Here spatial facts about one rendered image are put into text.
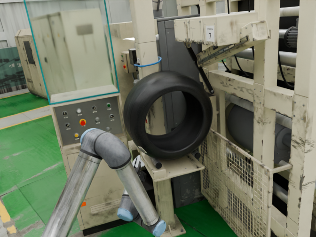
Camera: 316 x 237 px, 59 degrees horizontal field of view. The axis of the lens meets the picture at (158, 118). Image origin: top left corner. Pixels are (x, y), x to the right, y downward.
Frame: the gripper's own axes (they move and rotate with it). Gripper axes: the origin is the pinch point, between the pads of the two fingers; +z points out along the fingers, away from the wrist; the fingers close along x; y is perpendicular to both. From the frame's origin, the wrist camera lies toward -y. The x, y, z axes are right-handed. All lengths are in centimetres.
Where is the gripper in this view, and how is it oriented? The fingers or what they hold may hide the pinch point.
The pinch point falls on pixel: (138, 156)
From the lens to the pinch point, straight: 173.9
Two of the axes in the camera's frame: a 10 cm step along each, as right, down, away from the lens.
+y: 6.4, 5.1, 5.7
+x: 7.4, -2.1, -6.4
